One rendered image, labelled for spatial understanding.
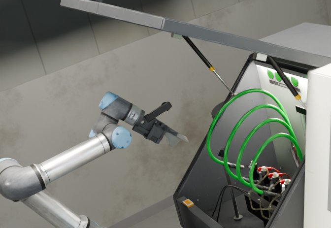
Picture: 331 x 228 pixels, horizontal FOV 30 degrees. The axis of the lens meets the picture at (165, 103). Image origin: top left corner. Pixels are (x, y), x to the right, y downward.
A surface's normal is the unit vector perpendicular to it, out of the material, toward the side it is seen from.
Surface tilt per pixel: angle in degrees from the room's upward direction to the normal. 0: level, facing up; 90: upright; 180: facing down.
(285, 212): 90
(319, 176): 76
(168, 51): 90
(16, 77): 90
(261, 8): 90
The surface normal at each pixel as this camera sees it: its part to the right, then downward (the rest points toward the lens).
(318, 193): -0.92, 0.12
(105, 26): 0.47, 0.18
